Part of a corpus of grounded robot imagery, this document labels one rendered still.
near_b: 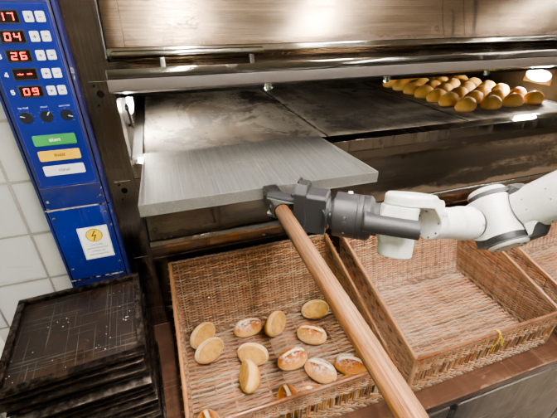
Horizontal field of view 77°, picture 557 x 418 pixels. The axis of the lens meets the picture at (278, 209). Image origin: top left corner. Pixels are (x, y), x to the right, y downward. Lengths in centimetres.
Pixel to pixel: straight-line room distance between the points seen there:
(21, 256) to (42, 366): 37
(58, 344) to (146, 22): 75
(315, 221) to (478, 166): 100
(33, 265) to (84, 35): 64
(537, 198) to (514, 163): 89
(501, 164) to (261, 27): 111
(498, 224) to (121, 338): 85
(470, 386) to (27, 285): 133
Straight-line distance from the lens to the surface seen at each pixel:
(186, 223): 110
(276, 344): 123
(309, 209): 68
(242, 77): 84
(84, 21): 96
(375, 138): 121
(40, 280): 125
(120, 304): 100
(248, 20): 98
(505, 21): 142
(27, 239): 117
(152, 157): 105
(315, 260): 55
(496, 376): 135
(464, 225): 79
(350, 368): 115
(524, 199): 85
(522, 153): 175
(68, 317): 102
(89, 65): 97
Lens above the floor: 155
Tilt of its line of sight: 30 degrees down
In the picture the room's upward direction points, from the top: straight up
